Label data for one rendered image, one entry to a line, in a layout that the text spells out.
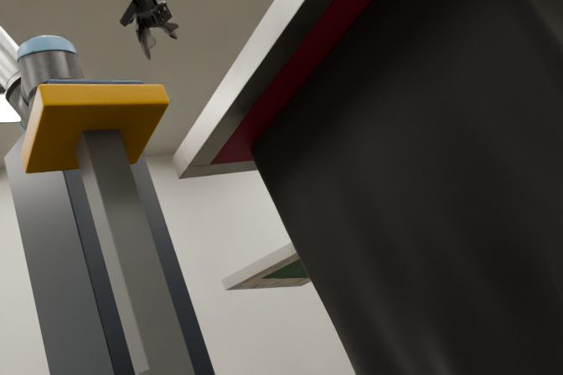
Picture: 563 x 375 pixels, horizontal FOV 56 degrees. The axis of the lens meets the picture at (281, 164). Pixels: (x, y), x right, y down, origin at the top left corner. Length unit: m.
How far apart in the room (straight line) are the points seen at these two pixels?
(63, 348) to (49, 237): 0.18
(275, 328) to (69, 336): 4.12
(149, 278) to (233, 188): 4.88
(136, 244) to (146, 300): 0.06
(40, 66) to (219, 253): 3.98
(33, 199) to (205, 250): 3.97
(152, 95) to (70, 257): 0.41
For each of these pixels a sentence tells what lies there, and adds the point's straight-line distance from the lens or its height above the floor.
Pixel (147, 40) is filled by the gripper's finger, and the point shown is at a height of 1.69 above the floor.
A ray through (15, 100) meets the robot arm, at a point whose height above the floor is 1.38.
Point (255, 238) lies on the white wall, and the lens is 5.24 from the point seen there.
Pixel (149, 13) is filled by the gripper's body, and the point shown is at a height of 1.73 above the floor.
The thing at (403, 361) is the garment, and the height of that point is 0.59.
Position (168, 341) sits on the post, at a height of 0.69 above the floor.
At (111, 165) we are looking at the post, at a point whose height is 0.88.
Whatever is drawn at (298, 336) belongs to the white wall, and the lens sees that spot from 5.10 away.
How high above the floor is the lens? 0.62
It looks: 21 degrees up
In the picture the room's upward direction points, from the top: 23 degrees counter-clockwise
